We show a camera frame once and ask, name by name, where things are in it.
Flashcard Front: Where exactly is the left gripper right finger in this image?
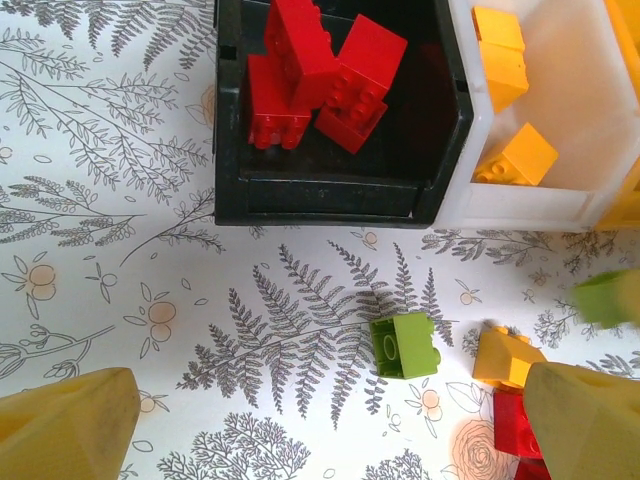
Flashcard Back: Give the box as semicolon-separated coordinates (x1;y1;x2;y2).
521;362;640;480

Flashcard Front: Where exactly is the long red lego brick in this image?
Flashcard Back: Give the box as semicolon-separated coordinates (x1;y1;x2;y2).
492;389;544;459

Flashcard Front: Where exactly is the small yellow lego brick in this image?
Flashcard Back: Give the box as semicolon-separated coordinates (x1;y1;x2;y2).
471;325;546;389

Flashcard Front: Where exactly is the yellow plastic bin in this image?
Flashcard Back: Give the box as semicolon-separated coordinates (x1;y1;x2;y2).
594;0;640;231

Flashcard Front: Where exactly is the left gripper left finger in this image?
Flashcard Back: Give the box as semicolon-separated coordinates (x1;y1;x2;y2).
0;367;142;480

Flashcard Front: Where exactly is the floral table cover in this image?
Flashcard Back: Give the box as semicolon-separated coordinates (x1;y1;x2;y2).
0;0;640;480

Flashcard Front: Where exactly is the white plastic bin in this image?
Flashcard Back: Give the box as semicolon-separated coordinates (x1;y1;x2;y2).
433;0;640;234

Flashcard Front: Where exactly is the green lego brick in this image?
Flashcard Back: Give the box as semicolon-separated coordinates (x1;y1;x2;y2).
572;269;640;330
368;312;442;380

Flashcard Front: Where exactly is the black plastic bin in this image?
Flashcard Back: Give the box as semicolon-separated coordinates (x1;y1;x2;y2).
213;0;475;231

